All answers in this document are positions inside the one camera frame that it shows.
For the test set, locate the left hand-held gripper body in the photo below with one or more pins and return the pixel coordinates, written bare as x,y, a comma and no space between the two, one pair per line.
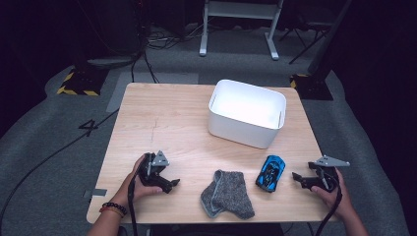
153,172

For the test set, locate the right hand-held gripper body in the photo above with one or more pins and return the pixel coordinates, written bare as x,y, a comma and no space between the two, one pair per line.
326,178

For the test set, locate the blue toy car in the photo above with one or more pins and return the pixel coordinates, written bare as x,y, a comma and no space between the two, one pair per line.
270,173

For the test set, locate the grey fuzzy cloth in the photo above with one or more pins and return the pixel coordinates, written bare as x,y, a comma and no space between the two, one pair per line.
229,196

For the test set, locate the white plastic bin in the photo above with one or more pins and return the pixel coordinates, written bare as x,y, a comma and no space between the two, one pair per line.
246,108

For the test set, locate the person's right hand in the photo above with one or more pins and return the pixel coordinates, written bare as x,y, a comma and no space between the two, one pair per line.
334,200

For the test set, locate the person's left hand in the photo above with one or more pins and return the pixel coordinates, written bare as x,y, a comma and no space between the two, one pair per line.
136,190

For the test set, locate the grey tape piece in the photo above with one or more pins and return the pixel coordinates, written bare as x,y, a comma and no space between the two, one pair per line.
98,192

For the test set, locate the black yellow striped stand base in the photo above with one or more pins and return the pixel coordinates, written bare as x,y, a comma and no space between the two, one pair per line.
83,82
311,88

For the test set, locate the black folding stand legs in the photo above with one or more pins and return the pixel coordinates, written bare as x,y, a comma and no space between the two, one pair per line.
306,36

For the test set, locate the slanted dark metal post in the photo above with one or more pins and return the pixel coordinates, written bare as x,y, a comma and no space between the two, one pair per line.
329,36

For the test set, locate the white metal stand frame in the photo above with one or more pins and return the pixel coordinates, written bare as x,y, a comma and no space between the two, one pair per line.
241,10

